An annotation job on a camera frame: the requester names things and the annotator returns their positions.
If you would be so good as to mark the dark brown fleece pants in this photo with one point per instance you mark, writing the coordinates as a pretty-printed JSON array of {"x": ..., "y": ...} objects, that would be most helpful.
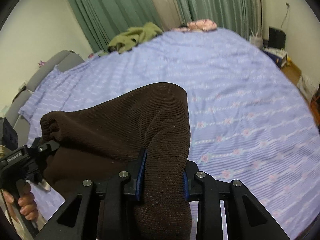
[{"x": 98, "y": 142}]

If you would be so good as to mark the blue and white cardboard box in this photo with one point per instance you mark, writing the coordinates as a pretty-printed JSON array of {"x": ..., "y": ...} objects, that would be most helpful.
[{"x": 279, "y": 56}]

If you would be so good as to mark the purple toy figure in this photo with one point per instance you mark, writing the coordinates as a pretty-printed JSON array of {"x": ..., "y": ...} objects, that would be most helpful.
[{"x": 41, "y": 63}]

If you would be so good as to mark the black speaker box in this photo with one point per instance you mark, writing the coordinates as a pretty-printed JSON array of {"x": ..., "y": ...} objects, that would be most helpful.
[{"x": 276, "y": 38}]

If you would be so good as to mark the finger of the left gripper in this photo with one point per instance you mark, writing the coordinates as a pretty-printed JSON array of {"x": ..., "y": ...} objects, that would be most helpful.
[{"x": 49, "y": 148}]

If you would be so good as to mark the blue striped floral bedsheet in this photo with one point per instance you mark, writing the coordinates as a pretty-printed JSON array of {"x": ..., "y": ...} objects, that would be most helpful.
[{"x": 248, "y": 121}]

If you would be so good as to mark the white paper bag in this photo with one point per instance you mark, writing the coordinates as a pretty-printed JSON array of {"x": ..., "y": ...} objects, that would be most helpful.
[{"x": 256, "y": 40}]

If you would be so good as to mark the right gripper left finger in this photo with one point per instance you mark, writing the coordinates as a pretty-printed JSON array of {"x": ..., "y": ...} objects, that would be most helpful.
[{"x": 77, "y": 217}]

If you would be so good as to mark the person's left hand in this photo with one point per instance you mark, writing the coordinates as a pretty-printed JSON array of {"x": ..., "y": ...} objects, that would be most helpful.
[{"x": 26, "y": 202}]

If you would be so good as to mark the beige sheer curtain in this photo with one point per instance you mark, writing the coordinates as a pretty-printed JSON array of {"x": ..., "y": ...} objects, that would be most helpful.
[{"x": 169, "y": 13}]

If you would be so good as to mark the green curtain left panel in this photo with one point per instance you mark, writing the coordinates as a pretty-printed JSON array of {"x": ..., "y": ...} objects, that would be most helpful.
[{"x": 102, "y": 20}]

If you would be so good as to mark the blue pillow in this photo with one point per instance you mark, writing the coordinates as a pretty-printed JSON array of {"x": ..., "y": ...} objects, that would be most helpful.
[{"x": 49, "y": 95}]

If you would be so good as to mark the white plastic bag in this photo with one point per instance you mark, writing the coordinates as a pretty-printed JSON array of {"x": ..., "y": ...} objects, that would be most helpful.
[{"x": 307, "y": 88}]

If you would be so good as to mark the green curtain panel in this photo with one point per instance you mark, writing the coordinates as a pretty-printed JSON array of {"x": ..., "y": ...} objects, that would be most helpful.
[
  {"x": 102, "y": 20},
  {"x": 245, "y": 17}
]

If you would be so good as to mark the pink patterned garment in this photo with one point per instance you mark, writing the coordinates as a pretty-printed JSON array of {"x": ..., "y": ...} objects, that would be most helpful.
[{"x": 204, "y": 25}]

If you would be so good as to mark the olive green garment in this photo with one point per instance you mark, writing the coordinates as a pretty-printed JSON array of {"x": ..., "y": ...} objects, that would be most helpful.
[{"x": 133, "y": 37}]

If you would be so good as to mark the green curtain right panel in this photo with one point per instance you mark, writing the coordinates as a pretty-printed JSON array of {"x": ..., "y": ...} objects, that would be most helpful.
[{"x": 245, "y": 17}]

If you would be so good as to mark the grey padded headboard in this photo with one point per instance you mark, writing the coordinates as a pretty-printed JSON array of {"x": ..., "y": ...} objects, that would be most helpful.
[{"x": 65, "y": 60}]

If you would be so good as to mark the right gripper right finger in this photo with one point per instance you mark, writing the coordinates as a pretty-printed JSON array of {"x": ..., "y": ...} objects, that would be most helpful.
[{"x": 227, "y": 209}]

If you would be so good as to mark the folded black and white clothes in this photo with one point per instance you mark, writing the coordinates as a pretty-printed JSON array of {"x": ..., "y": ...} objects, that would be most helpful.
[{"x": 43, "y": 185}]

